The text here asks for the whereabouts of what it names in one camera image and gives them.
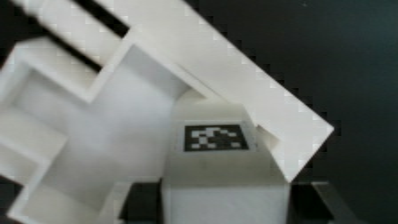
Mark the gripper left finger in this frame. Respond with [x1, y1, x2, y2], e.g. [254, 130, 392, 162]
[96, 182, 163, 224]

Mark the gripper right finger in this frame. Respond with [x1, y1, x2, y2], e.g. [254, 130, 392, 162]
[289, 182, 367, 224]

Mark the white chair leg with tag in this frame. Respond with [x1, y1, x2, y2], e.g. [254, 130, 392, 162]
[161, 91, 289, 224]

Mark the white chair seat part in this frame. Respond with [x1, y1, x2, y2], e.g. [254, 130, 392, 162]
[0, 38, 213, 224]

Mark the white U-shaped fence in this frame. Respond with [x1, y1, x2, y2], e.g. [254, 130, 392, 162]
[10, 0, 332, 179]

